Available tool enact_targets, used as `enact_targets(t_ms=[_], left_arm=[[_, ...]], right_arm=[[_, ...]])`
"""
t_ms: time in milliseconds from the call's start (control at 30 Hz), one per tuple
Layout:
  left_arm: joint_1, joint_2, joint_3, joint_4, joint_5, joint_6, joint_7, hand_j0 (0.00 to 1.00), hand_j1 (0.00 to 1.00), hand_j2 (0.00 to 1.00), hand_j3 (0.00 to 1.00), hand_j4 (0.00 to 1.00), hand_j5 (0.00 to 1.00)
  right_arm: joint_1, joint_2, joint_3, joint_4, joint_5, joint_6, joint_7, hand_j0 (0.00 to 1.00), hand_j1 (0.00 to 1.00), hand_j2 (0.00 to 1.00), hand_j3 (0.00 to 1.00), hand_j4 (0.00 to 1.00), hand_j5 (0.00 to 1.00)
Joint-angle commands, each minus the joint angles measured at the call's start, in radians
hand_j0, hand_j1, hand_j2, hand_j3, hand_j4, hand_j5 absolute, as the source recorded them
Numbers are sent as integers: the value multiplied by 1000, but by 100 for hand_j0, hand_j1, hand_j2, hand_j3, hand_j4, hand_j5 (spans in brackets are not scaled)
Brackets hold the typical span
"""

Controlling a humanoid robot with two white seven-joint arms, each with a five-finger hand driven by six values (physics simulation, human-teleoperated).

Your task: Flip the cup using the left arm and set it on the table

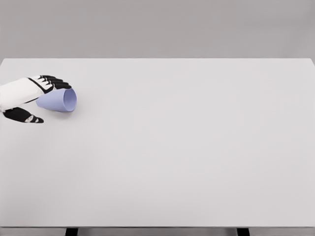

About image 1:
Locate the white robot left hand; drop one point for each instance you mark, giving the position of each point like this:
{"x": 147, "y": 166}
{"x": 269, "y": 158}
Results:
{"x": 19, "y": 93}

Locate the light blue cup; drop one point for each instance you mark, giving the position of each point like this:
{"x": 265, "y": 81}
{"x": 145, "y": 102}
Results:
{"x": 60, "y": 100}

